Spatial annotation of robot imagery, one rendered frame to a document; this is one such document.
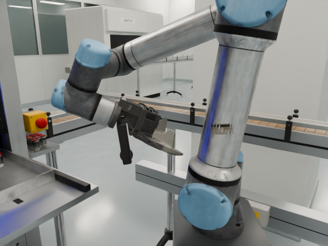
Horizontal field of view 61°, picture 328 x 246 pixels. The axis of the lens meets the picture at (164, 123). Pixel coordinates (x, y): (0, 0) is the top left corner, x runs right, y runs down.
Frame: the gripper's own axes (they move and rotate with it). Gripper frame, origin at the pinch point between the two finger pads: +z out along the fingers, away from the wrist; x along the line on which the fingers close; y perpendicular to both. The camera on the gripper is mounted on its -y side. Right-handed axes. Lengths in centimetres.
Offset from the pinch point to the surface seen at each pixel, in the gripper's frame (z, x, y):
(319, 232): 83, 19, -19
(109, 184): 13, 169, -106
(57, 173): -28.0, 9.7, -24.3
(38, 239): -27, 31, -67
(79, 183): -21.1, 2.0, -21.1
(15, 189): -36.5, 0.7, -27.6
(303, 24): 65, 81, 71
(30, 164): -38, 18, -29
